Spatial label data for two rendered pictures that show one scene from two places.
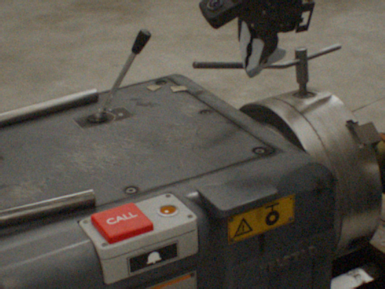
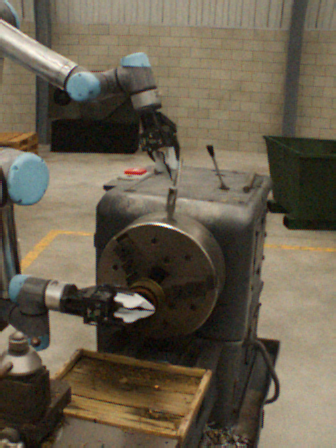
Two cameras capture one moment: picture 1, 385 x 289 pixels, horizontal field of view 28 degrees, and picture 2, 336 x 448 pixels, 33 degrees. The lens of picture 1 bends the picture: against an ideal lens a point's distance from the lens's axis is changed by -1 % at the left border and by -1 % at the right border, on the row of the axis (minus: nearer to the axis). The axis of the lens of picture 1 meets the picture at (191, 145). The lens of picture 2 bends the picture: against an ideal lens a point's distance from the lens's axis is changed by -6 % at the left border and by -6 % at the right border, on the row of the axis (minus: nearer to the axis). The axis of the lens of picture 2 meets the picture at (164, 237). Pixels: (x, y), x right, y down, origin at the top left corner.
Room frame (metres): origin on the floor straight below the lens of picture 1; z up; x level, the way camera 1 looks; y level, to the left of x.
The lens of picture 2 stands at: (2.20, -1.26, 1.63)
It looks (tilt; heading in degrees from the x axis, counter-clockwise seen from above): 17 degrees down; 133
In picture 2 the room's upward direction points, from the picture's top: 2 degrees clockwise
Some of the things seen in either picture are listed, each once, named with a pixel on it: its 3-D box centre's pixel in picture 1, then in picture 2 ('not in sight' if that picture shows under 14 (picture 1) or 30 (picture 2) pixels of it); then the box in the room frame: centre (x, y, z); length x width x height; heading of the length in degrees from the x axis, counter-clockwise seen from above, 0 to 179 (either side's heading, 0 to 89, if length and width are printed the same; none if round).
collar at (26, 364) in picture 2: not in sight; (19, 357); (1.43, -0.79, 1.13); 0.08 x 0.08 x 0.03
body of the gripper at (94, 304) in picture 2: not in sight; (89, 303); (1.22, -0.45, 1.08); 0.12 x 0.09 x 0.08; 27
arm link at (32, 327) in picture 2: not in sight; (32, 325); (1.06, -0.52, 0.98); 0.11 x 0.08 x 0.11; 174
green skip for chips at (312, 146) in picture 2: not in sight; (315, 183); (-0.86, 4.44, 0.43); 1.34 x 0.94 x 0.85; 140
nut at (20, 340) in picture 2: not in sight; (18, 340); (1.43, -0.79, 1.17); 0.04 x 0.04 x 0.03
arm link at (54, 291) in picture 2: not in sight; (60, 295); (1.15, -0.48, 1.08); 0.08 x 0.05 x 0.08; 117
